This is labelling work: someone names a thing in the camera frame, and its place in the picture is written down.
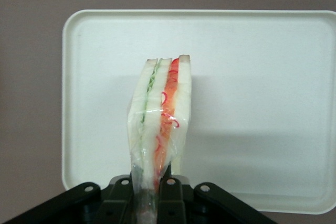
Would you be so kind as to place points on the cream rectangular tray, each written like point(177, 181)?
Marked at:
point(249, 103)

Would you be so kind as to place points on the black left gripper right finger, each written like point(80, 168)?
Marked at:
point(178, 205)

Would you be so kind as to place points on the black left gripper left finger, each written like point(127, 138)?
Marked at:
point(110, 205)

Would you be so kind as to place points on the plastic-wrapped triangle sandwich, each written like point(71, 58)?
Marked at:
point(157, 119)

